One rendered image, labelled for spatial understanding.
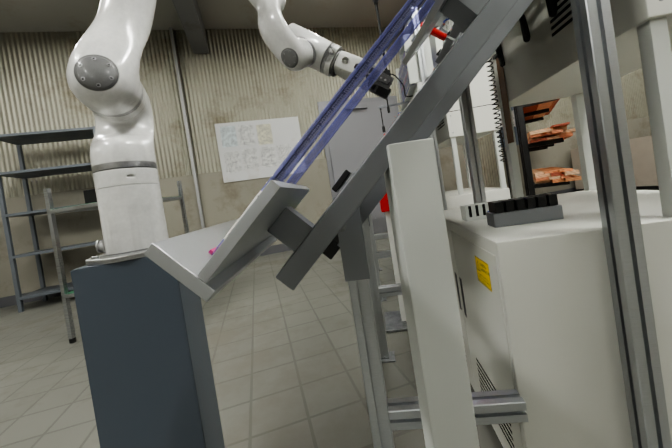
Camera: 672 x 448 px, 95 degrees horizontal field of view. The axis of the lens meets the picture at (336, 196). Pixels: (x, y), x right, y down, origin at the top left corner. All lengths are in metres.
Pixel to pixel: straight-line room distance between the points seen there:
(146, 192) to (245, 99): 4.19
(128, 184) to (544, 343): 0.90
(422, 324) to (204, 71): 4.84
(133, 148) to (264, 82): 4.28
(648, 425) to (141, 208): 1.06
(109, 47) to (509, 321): 0.97
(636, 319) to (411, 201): 0.52
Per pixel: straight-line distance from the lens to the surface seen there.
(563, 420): 0.89
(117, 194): 0.77
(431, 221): 0.41
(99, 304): 0.77
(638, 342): 0.83
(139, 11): 0.90
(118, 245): 0.78
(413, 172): 0.41
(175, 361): 0.78
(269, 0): 0.92
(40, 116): 5.45
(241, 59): 5.11
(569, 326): 0.81
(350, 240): 0.61
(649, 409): 0.89
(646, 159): 6.79
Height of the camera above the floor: 0.77
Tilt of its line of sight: 1 degrees down
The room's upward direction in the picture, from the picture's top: 9 degrees counter-clockwise
